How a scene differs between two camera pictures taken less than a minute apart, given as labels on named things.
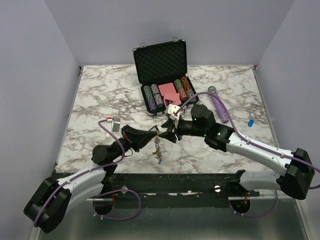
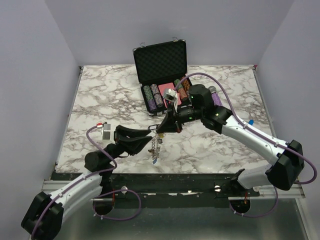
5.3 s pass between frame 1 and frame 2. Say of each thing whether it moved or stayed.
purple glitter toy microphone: stayed
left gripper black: stayed
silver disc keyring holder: moved
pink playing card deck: stayed
